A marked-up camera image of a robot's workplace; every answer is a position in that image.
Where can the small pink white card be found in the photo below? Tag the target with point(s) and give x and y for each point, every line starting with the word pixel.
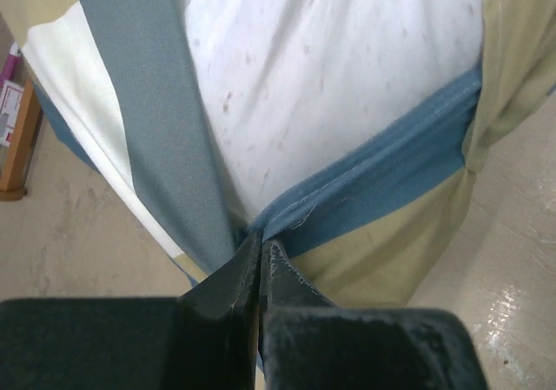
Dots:
pixel 11 95

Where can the white pillow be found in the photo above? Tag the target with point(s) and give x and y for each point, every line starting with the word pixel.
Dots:
pixel 291 86

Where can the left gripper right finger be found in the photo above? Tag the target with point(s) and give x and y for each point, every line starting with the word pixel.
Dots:
pixel 310 343

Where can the orange wooden rack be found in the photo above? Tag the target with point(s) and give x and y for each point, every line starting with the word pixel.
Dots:
pixel 15 169

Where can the patchwork pillowcase blue beige white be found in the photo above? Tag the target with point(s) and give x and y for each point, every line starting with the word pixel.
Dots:
pixel 116 79

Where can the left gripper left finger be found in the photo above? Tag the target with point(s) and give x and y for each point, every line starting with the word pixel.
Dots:
pixel 204 339

